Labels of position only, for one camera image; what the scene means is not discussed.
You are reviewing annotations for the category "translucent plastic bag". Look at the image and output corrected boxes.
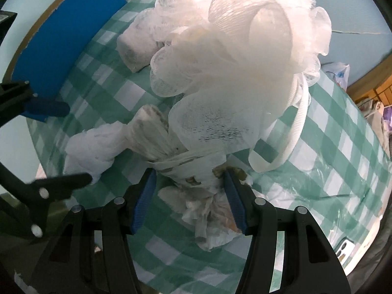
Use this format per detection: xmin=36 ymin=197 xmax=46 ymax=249
xmin=326 ymin=62 xmax=350 ymax=91

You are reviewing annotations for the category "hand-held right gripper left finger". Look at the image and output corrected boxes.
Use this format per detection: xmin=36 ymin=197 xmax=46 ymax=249
xmin=34 ymin=168 xmax=157 ymax=294

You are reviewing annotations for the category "wooden headboard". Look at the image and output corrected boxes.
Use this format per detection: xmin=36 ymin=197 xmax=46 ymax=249
xmin=347 ymin=67 xmax=392 ymax=106

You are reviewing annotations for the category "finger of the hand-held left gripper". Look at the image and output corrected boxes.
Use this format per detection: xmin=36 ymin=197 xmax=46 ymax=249
xmin=0 ymin=159 xmax=93 ymax=239
xmin=0 ymin=80 xmax=70 ymax=127

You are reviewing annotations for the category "white tissue paper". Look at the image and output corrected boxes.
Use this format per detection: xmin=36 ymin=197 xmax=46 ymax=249
xmin=63 ymin=121 xmax=135 ymax=184

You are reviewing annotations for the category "white cloth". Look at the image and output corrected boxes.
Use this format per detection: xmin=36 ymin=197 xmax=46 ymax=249
xmin=116 ymin=9 xmax=167 ymax=74

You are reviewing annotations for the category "cardboard box with blue tape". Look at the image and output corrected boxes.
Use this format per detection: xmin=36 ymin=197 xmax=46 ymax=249
xmin=8 ymin=0 xmax=127 ymax=123

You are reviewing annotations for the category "beige blanket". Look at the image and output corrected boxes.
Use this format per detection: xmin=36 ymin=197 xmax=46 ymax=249
xmin=357 ymin=98 xmax=391 ymax=157

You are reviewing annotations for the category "white mesh bath loofah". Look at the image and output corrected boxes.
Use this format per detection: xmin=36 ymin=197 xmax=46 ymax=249
xmin=150 ymin=0 xmax=333 ymax=173

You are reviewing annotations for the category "white wall cable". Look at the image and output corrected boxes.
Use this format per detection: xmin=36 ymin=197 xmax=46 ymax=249
xmin=332 ymin=30 xmax=383 ymax=36

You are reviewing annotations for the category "stained white rag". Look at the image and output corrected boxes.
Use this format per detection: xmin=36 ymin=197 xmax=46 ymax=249
xmin=129 ymin=104 xmax=255 ymax=252

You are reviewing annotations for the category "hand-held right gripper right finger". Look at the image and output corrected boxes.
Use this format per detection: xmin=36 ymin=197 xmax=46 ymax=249
xmin=223 ymin=171 xmax=351 ymax=294

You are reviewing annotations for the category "white smartphone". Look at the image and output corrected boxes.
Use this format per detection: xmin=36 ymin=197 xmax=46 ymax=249
xmin=335 ymin=239 xmax=356 ymax=265

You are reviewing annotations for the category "green white checked tablecloth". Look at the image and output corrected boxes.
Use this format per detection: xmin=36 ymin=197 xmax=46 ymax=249
xmin=26 ymin=0 xmax=385 ymax=294

